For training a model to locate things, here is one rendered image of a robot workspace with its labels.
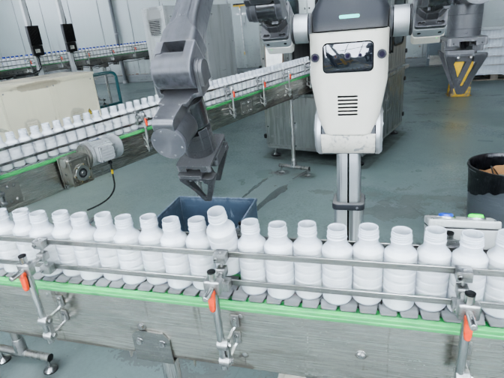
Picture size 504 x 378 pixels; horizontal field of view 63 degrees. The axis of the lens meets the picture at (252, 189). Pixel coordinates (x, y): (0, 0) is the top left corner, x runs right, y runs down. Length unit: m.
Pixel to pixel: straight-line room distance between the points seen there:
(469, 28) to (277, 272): 0.57
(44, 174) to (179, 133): 1.69
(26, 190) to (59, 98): 2.81
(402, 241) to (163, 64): 0.51
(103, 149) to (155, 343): 1.38
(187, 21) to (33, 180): 1.66
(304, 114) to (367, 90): 3.41
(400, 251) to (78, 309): 0.76
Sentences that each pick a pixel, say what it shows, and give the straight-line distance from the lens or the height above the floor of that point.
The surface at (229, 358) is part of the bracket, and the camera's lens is 0.93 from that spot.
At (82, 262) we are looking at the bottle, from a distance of 1.06.
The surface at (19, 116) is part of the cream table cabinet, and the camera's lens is 4.76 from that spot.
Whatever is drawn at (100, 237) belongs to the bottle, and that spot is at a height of 1.12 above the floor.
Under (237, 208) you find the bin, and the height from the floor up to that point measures 0.91.
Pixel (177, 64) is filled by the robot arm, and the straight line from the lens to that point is 0.66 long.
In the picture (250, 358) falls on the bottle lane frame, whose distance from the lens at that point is 0.99.
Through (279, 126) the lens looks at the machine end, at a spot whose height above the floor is 0.39.
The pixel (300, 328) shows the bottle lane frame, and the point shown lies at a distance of 0.90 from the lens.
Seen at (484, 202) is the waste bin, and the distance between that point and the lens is 2.78.
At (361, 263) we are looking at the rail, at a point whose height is 1.11.
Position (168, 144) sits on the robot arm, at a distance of 0.65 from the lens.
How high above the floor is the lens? 1.54
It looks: 22 degrees down
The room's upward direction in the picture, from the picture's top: 5 degrees counter-clockwise
